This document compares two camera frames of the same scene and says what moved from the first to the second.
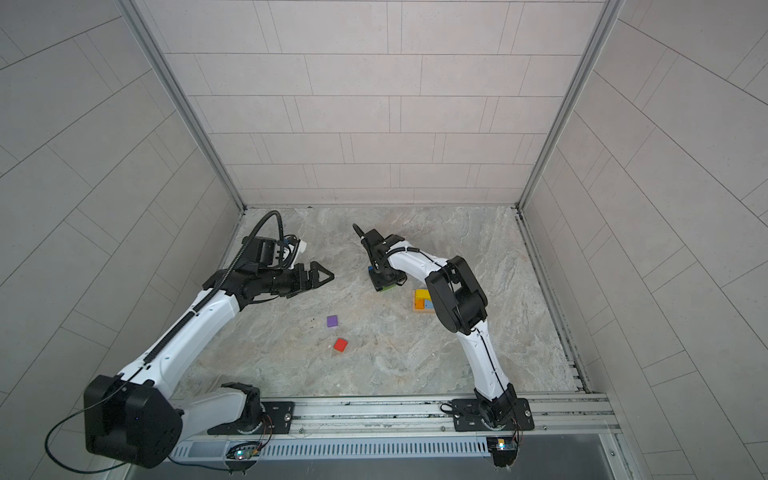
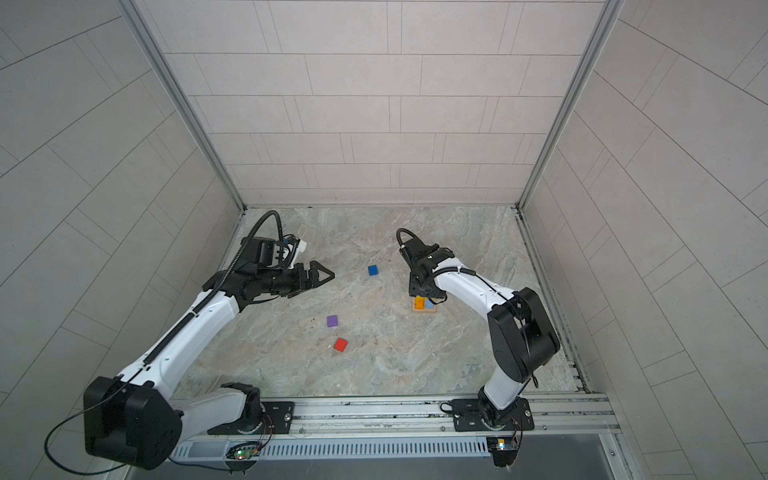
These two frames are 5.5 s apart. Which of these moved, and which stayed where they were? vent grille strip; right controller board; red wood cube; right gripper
Moved: right gripper
Stayed: red wood cube; right controller board; vent grille strip
